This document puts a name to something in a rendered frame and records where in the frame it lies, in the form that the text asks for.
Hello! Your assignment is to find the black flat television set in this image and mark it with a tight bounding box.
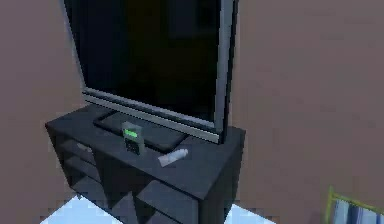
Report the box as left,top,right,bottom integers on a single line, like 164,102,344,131
59,0,240,154

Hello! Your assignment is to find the dark grey television stand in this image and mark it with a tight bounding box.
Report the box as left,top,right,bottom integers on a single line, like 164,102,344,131
44,103,247,224

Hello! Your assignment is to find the pale grey tube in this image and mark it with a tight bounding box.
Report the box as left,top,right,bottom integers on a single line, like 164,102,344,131
157,148,190,168

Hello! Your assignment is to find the yellow-green framed striped object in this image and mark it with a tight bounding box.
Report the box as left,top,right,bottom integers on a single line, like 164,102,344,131
323,185,384,224

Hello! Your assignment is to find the grey device with green screen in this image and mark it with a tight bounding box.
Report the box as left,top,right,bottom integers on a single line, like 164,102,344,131
121,121,146,156

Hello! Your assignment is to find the small grey object on shelf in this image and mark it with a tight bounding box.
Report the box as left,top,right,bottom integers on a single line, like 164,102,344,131
76,142,93,153

